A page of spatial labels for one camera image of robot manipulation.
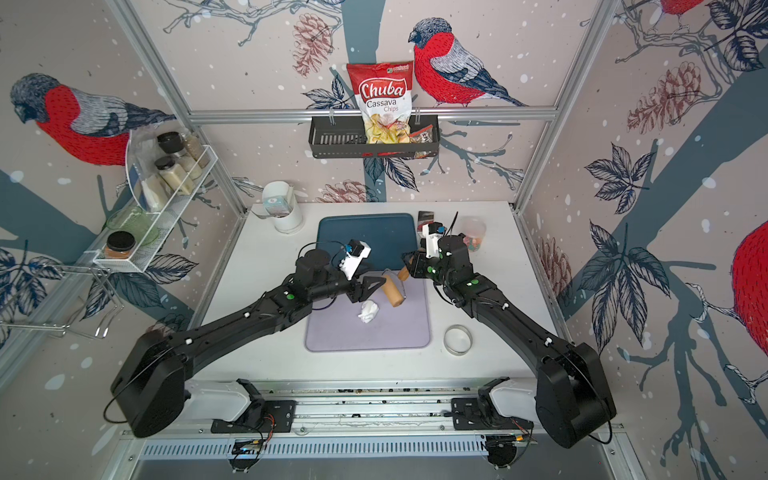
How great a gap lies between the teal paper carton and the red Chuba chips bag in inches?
16.0

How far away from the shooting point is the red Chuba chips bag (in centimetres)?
80

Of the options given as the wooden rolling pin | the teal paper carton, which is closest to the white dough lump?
the wooden rolling pin

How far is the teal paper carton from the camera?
1.06 metres
